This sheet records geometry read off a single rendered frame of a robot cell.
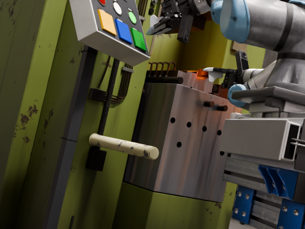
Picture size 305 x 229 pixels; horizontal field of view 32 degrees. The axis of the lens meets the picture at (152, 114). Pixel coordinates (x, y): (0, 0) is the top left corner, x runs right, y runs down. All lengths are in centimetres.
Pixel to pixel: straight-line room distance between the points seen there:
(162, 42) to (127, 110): 62
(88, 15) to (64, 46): 78
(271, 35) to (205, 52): 148
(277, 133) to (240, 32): 38
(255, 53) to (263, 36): 147
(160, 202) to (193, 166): 21
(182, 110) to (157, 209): 41
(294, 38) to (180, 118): 100
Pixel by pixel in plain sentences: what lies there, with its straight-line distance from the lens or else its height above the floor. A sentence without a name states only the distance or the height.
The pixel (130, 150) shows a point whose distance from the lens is 190.
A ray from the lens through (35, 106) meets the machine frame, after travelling 255.
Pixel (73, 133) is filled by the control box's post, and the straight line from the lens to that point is 189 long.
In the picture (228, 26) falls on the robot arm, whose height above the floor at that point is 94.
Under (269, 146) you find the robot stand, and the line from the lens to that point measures 94.
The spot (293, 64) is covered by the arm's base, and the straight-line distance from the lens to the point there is 125.
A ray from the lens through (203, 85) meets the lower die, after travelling 231.
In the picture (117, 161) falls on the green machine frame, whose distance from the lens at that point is 226.
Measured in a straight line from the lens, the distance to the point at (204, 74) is 228.
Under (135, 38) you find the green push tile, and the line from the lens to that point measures 190.
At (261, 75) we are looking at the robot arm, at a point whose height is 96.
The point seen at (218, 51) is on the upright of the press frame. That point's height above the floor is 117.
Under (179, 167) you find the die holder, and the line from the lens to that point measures 220.
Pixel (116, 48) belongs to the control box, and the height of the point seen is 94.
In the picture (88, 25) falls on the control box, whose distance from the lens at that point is 173.
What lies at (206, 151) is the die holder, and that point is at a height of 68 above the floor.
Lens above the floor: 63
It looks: 4 degrees up
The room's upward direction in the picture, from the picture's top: 12 degrees clockwise
